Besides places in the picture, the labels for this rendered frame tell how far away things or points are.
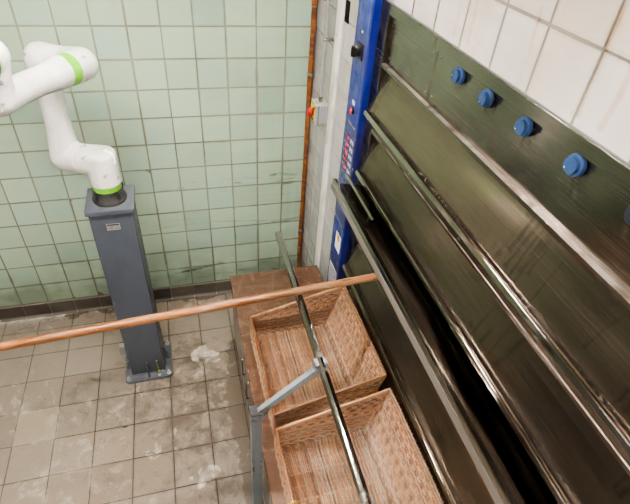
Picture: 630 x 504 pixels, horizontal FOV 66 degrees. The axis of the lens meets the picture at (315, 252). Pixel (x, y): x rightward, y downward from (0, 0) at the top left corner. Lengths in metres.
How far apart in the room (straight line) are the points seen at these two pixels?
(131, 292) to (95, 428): 0.80
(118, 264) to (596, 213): 2.05
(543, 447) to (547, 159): 0.64
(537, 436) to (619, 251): 0.48
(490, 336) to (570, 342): 0.30
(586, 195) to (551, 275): 0.19
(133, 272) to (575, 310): 2.00
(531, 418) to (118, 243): 1.86
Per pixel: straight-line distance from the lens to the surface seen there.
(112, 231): 2.39
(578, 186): 1.09
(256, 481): 2.22
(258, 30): 2.68
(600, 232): 1.06
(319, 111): 2.50
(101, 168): 2.25
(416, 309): 1.53
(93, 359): 3.31
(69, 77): 2.01
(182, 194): 3.03
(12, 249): 3.36
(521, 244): 1.22
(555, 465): 1.27
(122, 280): 2.58
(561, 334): 1.13
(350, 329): 2.30
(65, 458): 2.98
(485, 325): 1.38
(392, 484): 2.07
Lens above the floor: 2.47
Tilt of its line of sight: 40 degrees down
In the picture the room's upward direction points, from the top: 5 degrees clockwise
